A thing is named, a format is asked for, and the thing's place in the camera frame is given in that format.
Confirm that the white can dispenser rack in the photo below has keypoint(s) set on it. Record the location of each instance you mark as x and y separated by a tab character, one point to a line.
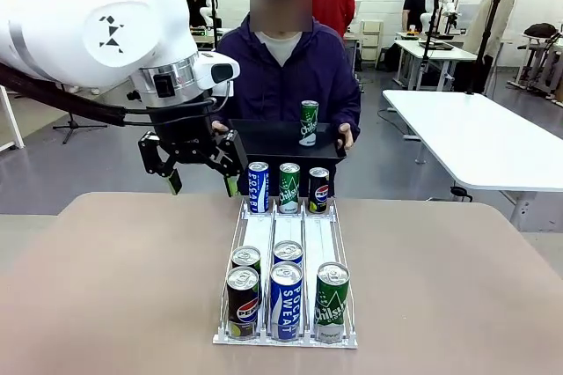
323	238

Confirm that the person in purple jacket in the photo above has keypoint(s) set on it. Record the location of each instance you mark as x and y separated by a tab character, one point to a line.
286	84

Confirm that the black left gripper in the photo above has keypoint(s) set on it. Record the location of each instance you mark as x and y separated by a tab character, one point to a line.
184	133

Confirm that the tall black tripod stand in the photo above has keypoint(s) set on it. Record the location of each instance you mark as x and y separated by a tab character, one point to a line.
486	40

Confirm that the man in beige coat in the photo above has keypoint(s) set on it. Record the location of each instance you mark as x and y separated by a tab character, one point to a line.
488	18

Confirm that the white drawer cabinet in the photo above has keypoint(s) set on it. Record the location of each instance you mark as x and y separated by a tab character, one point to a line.
372	40

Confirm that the white table with leg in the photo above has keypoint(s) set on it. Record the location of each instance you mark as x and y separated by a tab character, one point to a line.
13	126

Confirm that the person in black T-shirt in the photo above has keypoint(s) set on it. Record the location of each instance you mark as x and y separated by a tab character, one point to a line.
413	9

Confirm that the black plastic tray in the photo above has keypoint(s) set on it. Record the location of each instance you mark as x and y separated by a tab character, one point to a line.
272	137

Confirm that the black stand with clamps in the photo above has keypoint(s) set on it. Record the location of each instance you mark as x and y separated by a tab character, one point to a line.
433	27

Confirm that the person's right hand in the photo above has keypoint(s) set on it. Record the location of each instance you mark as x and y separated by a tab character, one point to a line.
220	127

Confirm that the black Pepsi can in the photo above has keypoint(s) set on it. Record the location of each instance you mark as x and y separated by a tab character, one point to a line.
246	255
243	304
319	194

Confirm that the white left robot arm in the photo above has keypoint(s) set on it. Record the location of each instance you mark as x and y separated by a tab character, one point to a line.
88	9

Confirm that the black bag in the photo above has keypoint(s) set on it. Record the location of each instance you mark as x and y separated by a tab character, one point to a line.
541	29

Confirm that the person in dark sweater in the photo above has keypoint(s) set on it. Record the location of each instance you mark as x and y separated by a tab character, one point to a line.
195	7

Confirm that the white desk with metal legs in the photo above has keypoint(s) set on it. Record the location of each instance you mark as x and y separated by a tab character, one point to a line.
440	51

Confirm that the blue Pocari Sweat can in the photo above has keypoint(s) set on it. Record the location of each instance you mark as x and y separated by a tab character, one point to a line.
286	304
258	190
288	252

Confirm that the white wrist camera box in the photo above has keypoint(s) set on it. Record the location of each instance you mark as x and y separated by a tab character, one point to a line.
215	71

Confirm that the person's left hand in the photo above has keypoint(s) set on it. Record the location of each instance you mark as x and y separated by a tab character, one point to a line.
346	136

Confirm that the green Chilsung cider can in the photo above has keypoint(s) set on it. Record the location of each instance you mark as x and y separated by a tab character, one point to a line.
332	304
309	126
289	196

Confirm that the person's left forearm purple sleeve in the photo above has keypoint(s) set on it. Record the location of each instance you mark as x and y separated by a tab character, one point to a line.
349	113

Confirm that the black microphone tripod stand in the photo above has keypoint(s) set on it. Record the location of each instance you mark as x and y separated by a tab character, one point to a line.
79	126

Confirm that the large white table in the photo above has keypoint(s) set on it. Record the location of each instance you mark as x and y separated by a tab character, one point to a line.
475	137

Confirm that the person's right forearm purple sleeve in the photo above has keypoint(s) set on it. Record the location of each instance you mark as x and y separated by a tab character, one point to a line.
234	107

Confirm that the white robot behind stand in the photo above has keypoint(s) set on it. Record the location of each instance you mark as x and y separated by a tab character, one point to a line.
448	9

